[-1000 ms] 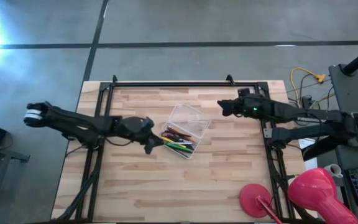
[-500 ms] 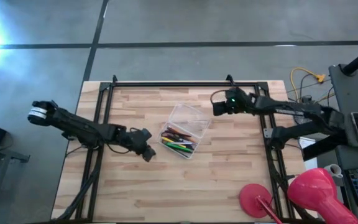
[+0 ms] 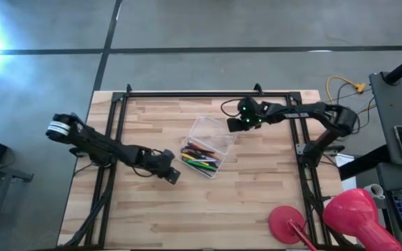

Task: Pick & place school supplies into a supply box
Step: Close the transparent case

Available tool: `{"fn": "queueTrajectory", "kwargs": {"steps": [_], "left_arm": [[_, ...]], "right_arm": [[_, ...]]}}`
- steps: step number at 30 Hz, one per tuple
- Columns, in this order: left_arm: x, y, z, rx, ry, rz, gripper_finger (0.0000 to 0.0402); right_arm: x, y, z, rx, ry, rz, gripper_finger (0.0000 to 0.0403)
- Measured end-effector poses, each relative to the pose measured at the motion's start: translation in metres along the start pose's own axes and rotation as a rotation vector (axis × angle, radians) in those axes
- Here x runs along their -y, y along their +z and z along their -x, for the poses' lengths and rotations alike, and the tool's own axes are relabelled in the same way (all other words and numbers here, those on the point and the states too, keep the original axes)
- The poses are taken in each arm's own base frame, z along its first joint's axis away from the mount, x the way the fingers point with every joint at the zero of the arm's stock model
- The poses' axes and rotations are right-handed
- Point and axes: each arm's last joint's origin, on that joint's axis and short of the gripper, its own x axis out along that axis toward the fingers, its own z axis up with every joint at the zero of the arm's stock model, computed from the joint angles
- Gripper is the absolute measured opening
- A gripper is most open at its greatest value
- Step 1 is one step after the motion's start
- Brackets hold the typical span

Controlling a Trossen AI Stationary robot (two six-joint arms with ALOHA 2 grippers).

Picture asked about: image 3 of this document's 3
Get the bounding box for pink-red desk lamp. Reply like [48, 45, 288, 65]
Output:
[268, 188, 402, 251]

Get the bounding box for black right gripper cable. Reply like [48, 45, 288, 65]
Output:
[221, 98, 243, 118]

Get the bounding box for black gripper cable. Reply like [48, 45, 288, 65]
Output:
[221, 98, 243, 118]
[131, 165, 154, 178]

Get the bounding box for black cable bundle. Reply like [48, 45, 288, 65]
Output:
[64, 188, 113, 247]

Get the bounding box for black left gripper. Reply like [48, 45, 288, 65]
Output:
[148, 149, 181, 185]

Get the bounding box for yellow power cable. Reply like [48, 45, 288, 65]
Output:
[325, 75, 366, 116]

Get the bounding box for black and red scissors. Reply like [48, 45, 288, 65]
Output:
[181, 141, 216, 157]

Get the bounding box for white cup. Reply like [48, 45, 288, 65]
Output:
[363, 183, 386, 209]

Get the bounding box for clear plastic supply box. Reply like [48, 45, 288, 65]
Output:
[178, 116, 237, 179]

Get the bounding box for black diagonal beam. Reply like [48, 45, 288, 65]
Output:
[338, 144, 390, 181]

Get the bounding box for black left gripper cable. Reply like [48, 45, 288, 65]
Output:
[131, 165, 154, 178]

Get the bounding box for grey side desk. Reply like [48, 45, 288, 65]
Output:
[368, 71, 402, 167]

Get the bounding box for yellow pen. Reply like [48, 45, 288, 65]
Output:
[181, 152, 211, 167]

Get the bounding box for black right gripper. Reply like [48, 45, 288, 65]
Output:
[227, 97, 264, 132]

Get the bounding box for white paper sheet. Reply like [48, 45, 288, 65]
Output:
[335, 153, 358, 192]

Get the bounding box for black aluminium table frame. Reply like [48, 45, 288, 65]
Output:
[57, 82, 357, 250]

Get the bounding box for black floor cables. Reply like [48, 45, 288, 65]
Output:
[322, 82, 377, 135]

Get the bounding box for green marker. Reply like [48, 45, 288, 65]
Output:
[186, 159, 218, 172]

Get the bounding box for black side clamp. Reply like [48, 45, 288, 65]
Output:
[68, 146, 87, 158]

